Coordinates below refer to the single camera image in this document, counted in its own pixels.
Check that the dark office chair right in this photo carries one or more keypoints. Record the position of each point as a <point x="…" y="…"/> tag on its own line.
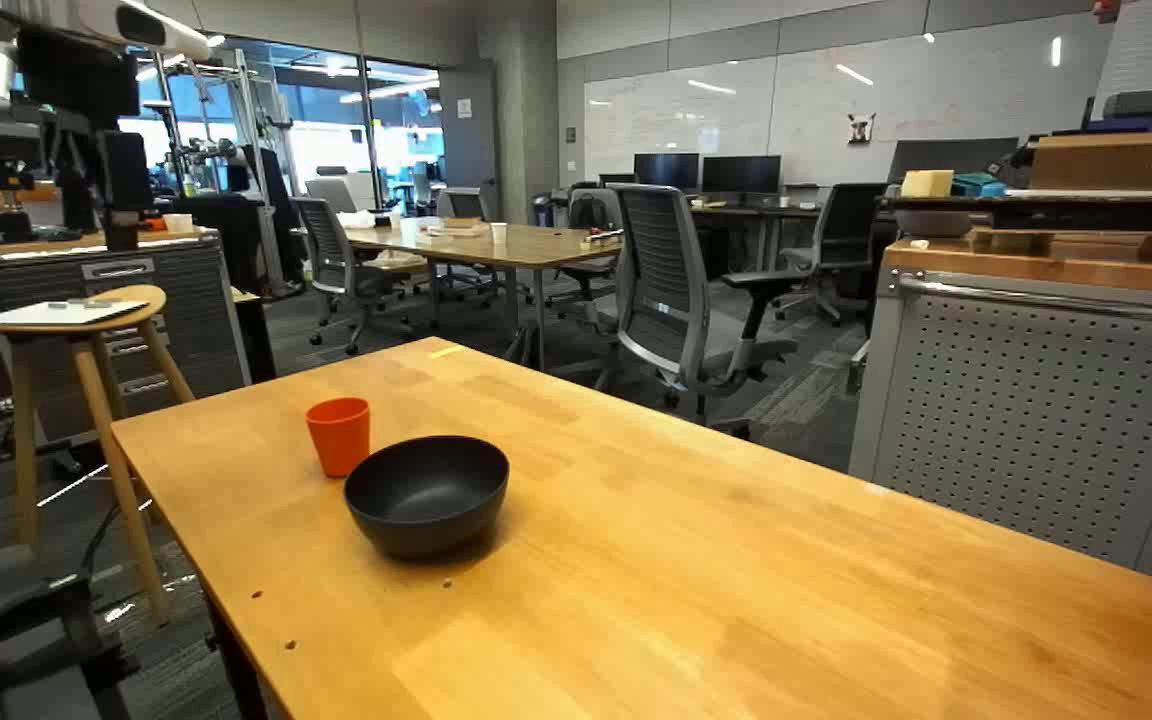
<point x="836" y="248"/>

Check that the grey office chair left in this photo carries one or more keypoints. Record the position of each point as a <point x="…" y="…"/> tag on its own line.
<point x="351" y="275"/>

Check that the perforated grey metal cart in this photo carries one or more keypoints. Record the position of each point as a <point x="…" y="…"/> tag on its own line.
<point x="1015" y="391"/>

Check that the black bowl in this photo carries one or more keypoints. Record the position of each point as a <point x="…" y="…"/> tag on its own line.
<point x="428" y="499"/>

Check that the black computer monitor left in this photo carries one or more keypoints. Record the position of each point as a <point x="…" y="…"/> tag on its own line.
<point x="681" y="169"/>

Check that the round wooden stool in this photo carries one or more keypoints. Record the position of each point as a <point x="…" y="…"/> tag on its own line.
<point x="90" y="371"/>

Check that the black computer monitor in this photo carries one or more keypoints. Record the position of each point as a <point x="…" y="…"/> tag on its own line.
<point x="743" y="172"/>
<point x="681" y="169"/>

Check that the orange plastic cup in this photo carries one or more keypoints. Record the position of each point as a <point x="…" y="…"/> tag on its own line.
<point x="340" y="432"/>

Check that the wooden conference table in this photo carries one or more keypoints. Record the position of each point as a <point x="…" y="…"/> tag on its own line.
<point x="519" y="248"/>

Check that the grey cabinet with labels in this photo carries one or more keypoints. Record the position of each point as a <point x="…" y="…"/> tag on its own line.
<point x="199" y="325"/>

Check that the grey mesh office chair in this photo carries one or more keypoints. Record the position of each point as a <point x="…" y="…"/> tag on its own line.
<point x="664" y="303"/>

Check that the black computer monitor right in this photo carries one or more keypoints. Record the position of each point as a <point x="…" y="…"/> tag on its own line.
<point x="743" y="172"/>

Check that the white paper on stool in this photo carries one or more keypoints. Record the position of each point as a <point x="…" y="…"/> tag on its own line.
<point x="67" y="315"/>

